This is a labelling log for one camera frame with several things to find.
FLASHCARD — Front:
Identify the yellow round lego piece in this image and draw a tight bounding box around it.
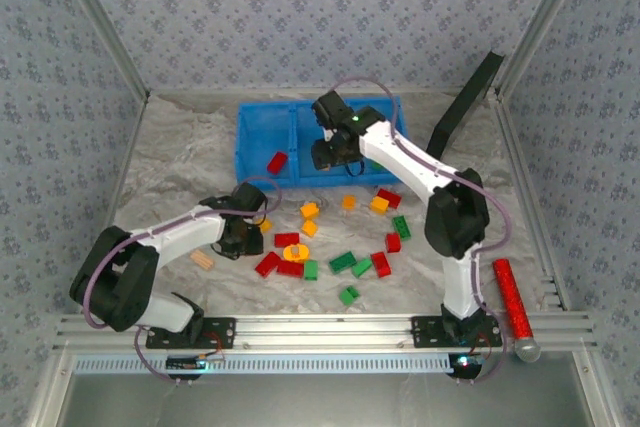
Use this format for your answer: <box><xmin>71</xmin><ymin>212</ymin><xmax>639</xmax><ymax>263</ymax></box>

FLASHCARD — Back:
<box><xmin>281</xmin><ymin>243</ymin><xmax>311</xmax><ymax>263</ymax></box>

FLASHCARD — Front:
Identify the small wooden block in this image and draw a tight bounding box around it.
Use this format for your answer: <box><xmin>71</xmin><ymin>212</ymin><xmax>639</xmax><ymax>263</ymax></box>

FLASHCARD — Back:
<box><xmin>189</xmin><ymin>249</ymin><xmax>216</xmax><ymax>272</ymax></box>

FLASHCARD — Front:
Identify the blue three-compartment plastic bin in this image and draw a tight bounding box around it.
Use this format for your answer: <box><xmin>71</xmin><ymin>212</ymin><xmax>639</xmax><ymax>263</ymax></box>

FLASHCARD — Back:
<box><xmin>233</xmin><ymin>95</ymin><xmax>410</xmax><ymax>192</ymax></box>

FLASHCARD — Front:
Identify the black flat bar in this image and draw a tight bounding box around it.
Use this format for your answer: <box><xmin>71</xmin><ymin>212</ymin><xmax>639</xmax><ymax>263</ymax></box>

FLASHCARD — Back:
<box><xmin>425</xmin><ymin>50</ymin><xmax>507</xmax><ymax>161</ymax></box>

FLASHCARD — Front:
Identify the red glitter toy microphone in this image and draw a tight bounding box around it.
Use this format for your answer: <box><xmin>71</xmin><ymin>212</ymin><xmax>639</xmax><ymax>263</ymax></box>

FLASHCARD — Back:
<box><xmin>492</xmin><ymin>257</ymin><xmax>543</xmax><ymax>363</ymax></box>

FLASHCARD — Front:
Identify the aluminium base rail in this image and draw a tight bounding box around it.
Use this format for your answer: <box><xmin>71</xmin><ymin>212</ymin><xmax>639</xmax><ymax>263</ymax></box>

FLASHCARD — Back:
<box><xmin>52</xmin><ymin>313</ymin><xmax>599</xmax><ymax>352</ymax></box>

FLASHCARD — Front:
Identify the slotted grey cable duct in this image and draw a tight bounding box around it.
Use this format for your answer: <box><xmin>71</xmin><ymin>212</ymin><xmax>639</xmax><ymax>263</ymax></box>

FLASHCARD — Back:
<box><xmin>73</xmin><ymin>352</ymin><xmax>454</xmax><ymax>376</ymax></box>

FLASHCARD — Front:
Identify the aluminium side rail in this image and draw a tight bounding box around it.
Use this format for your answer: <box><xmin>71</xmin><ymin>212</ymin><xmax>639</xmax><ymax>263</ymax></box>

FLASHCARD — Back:
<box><xmin>497</xmin><ymin>94</ymin><xmax>571</xmax><ymax>312</ymax></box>
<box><xmin>79</xmin><ymin>94</ymin><xmax>151</xmax><ymax>316</ymax></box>

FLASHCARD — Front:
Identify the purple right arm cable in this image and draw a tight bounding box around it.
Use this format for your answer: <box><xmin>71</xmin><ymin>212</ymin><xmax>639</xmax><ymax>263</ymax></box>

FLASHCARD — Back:
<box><xmin>332</xmin><ymin>75</ymin><xmax>514</xmax><ymax>386</ymax></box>

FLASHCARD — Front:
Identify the aluminium frame post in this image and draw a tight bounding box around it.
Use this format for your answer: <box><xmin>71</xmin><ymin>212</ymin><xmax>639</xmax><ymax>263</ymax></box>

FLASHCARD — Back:
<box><xmin>494</xmin><ymin>0</ymin><xmax>597</xmax><ymax>96</ymax></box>
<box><xmin>52</xmin><ymin>0</ymin><xmax>151</xmax><ymax>101</ymax></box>

